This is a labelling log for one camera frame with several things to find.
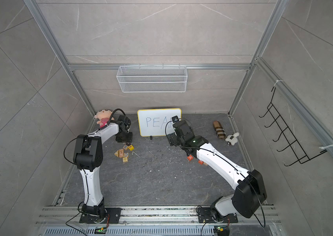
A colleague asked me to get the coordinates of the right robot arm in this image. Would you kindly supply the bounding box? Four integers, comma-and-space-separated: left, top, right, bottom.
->
166, 133, 267, 219

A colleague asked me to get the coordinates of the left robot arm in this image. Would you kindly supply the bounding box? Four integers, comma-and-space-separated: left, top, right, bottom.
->
73, 115, 133, 219

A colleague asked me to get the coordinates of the wooden picture block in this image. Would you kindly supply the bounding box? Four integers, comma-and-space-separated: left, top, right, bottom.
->
118, 149, 124, 158

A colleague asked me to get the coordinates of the yellow framed whiteboard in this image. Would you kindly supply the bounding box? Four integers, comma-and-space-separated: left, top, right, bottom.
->
137, 108, 182, 137

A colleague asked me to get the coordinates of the pink plush doll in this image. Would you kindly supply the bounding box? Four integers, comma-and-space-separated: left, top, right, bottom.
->
94, 109, 114, 128

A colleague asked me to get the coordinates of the striped brown glasses case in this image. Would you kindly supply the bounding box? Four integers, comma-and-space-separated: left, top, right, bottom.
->
213, 121, 227, 139

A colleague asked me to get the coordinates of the white plush dog toy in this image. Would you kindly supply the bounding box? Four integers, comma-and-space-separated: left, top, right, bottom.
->
225, 132, 239, 146

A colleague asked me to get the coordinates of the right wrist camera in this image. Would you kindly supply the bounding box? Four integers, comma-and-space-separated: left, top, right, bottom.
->
171, 116, 192, 137

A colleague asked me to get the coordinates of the white wire mesh basket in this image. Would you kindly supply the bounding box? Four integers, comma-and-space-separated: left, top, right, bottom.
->
116, 65, 188, 93

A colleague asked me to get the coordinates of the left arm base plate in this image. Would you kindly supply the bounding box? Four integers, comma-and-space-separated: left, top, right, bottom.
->
79, 207, 122, 224

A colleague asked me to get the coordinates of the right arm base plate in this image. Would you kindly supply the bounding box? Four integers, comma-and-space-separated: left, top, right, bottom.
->
196, 206, 238, 224

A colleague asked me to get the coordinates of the black wire hook rack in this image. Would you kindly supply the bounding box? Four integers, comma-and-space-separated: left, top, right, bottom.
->
259, 87, 327, 167

